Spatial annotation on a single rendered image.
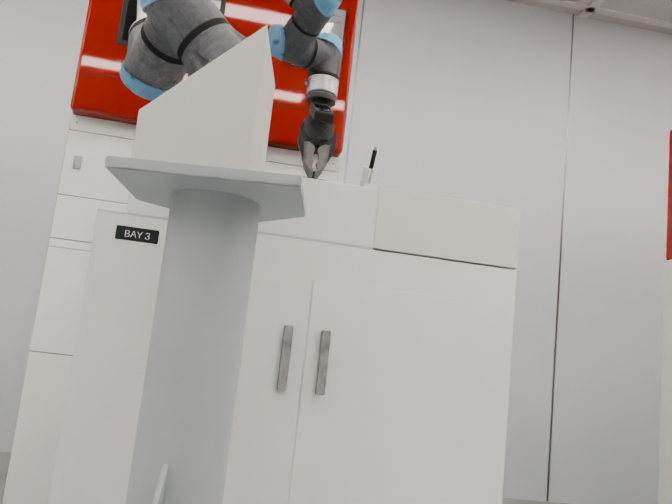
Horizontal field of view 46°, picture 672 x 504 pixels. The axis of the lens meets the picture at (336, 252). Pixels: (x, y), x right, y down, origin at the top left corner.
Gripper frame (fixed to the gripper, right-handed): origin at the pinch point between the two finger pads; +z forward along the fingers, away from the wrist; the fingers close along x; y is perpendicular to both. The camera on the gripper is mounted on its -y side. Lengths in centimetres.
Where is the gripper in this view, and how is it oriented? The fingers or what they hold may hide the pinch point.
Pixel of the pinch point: (313, 174)
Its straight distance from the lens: 185.0
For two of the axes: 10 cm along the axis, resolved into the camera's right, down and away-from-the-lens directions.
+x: -9.8, -1.4, -1.7
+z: -1.1, 9.8, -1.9
